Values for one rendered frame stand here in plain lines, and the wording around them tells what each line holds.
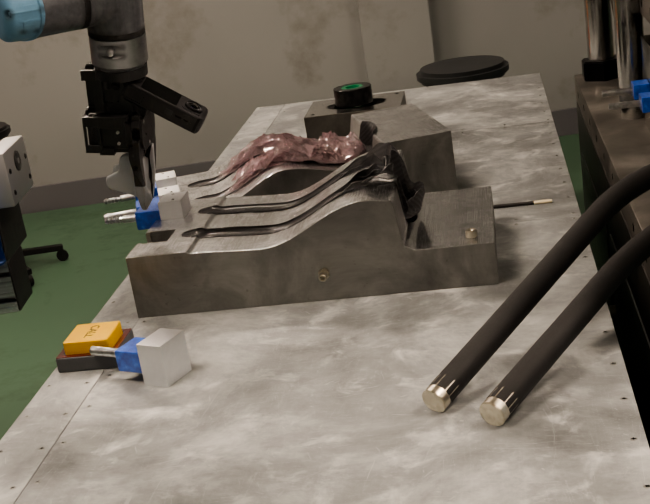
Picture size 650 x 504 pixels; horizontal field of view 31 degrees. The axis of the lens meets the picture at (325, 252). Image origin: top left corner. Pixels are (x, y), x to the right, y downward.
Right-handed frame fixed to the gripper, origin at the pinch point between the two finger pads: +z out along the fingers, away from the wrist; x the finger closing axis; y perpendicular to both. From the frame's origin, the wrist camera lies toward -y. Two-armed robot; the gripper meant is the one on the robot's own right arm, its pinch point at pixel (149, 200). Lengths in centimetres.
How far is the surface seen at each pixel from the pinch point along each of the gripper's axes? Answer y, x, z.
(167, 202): -0.3, -8.2, 4.1
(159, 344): -8.5, 31.8, 3.6
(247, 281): -15.1, 9.2, 7.4
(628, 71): -76, -78, 7
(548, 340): -53, 38, -3
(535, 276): -52, 27, -4
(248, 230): -13.7, -0.8, 4.7
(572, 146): -96, -341, 131
